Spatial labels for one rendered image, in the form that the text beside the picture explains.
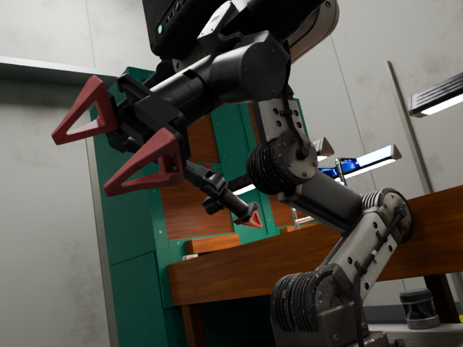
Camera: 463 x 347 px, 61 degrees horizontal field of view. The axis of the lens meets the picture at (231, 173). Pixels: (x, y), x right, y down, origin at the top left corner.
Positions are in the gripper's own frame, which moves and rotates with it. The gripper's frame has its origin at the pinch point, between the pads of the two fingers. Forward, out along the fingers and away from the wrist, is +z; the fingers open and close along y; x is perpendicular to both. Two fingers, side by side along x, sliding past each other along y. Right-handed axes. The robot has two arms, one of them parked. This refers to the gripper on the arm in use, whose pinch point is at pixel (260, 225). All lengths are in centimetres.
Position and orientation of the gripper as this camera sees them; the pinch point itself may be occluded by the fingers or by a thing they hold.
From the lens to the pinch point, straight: 149.6
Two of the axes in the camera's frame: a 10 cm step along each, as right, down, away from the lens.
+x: -3.5, 7.3, -5.9
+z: 7.2, 6.1, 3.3
